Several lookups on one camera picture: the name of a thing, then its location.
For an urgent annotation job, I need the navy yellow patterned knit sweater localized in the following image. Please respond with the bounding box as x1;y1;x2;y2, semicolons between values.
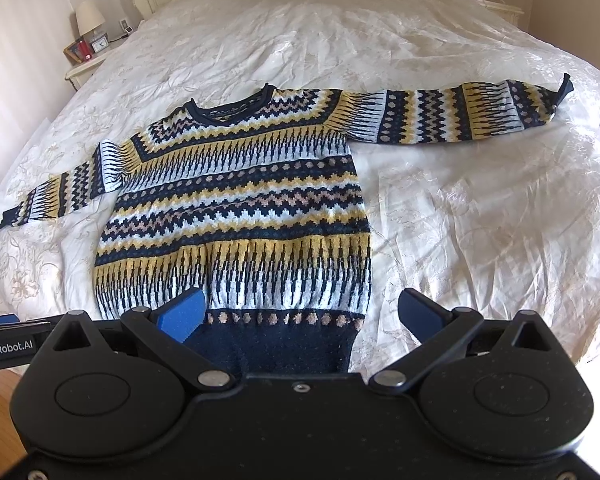
0;79;573;375

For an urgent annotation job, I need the small white alarm clock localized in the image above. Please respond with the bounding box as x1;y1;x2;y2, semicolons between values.
91;32;109;54

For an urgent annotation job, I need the cream right nightstand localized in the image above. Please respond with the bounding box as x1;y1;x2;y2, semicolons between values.
472;0;524;26

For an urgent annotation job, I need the cream floral bedspread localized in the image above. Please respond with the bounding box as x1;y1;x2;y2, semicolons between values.
0;0;600;375

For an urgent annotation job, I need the cream nightstand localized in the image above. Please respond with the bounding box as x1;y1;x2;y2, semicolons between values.
65;37;129;92
472;0;524;26

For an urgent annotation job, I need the cream left nightstand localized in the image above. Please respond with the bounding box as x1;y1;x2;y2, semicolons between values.
65;37;129;92

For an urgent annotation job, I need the left bedside lamp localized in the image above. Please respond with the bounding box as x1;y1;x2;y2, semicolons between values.
76;0;106;45

